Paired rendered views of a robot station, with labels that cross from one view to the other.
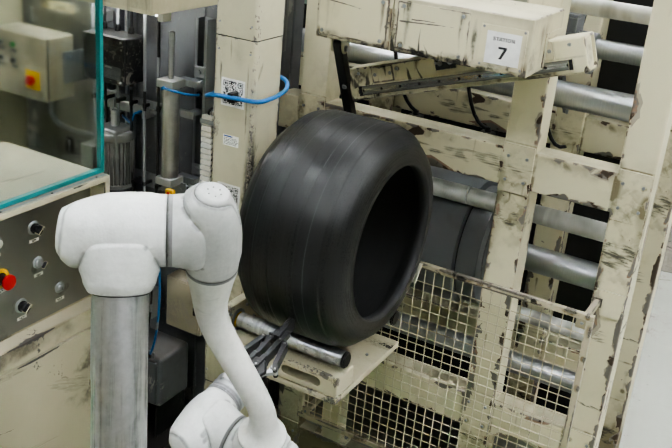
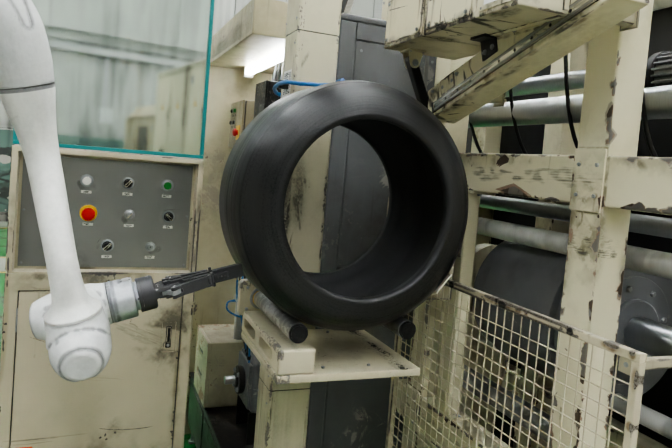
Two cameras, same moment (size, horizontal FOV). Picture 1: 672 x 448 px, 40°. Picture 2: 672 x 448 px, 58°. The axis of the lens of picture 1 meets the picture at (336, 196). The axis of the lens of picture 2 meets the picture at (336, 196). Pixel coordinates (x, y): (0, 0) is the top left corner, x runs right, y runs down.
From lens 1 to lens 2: 167 cm
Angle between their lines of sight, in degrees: 43
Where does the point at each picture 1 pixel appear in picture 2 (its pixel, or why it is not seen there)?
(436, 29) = not seen: outside the picture
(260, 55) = (304, 43)
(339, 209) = (271, 130)
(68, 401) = (135, 350)
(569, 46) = not seen: outside the picture
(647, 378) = not seen: outside the picture
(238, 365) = (41, 207)
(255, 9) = (299, 0)
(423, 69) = (474, 65)
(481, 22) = not seen: outside the picture
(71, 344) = not seen: hidden behind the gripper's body
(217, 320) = (30, 151)
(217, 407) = not seen: hidden behind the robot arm
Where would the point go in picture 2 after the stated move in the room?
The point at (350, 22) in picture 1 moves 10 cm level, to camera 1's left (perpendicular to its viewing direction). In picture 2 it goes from (401, 22) to (372, 25)
